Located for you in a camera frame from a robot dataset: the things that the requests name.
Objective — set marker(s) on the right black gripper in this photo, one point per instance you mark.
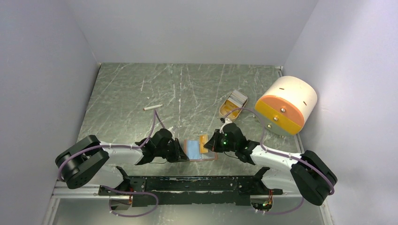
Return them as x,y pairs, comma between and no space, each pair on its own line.
212,144

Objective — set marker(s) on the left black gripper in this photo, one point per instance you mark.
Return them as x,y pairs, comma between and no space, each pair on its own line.
179,154

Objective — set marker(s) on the orange credit card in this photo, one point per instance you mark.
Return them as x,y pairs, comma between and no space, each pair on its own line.
203,139

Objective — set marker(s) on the brown leather card holder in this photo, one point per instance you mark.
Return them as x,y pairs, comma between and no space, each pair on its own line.
192,150

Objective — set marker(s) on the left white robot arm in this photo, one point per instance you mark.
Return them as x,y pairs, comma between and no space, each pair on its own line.
91,161

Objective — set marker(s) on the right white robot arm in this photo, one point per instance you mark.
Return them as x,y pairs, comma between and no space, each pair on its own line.
303,173

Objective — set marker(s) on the wooden tray with cards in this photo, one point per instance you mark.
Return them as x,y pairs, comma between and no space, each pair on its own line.
234,100

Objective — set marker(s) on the white pen stick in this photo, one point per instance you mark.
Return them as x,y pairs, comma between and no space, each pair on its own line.
152,107

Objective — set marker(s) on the white orange yellow cylinder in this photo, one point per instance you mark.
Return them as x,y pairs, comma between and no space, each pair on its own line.
286,105

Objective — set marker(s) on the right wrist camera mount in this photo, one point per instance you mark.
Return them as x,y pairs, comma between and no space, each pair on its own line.
225,121

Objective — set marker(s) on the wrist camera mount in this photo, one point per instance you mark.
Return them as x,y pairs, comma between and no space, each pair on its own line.
225,121
173,130

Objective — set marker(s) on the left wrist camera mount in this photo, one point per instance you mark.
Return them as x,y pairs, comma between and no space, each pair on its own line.
173,130

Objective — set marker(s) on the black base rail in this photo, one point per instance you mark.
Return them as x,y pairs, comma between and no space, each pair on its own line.
177,190

